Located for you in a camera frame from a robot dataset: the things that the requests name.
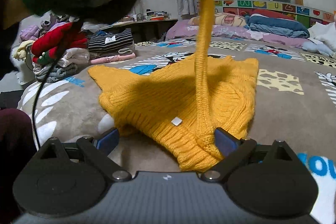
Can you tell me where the orange printed pillow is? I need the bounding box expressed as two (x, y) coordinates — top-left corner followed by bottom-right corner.
(189, 13), (248, 28)

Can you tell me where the grey curtain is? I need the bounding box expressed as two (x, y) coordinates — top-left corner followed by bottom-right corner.
(173, 0), (200, 16)

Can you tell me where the white pillow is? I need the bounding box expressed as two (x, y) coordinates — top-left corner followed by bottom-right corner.
(307, 21), (336, 51)

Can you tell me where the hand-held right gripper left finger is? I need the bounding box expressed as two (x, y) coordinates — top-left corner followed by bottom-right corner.
(35, 128), (132, 182)

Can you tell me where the white folded garment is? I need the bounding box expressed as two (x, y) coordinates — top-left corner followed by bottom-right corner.
(33, 48), (91, 75)

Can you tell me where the black white striped garment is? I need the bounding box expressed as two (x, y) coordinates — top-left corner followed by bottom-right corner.
(88, 28), (135, 55)

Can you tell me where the purple quilt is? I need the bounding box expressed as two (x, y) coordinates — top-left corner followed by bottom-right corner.
(165, 22), (315, 48)

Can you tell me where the colourful picture headboard mat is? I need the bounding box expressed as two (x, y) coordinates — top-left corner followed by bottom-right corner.
(214, 0), (336, 26)

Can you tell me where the black cable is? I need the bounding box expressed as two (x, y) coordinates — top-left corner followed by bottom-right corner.
(31, 21), (80, 149)

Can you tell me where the light blue plush toy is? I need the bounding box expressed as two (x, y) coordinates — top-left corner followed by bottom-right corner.
(302, 42), (335, 58)

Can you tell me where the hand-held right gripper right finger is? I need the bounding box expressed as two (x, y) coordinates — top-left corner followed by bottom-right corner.
(201, 127), (297, 182)

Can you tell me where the yellow knit sweater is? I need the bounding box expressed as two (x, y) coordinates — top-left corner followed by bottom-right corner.
(88, 0), (259, 172)

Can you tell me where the grey knit garment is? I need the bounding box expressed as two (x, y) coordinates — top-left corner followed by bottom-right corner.
(35, 65), (79, 83)

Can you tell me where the red garment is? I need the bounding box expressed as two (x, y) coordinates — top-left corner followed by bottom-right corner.
(31, 22), (88, 64)

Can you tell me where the blue folded quilt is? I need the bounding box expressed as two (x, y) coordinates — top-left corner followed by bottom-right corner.
(244, 14), (310, 38)

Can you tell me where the dark wooden desk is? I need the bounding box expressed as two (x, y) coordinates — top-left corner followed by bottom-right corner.
(100, 19), (179, 43)

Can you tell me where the pink folded garment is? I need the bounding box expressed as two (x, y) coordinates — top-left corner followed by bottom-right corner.
(88, 53), (136, 65)

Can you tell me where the cream garment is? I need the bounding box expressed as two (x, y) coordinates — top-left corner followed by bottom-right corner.
(12, 40), (34, 62)

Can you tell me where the person's maroon trouser leg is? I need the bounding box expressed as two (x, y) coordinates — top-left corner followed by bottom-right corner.
(0, 109), (37, 224)

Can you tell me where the lilac garment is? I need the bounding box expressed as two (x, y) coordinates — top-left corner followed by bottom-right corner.
(20, 25), (42, 42)

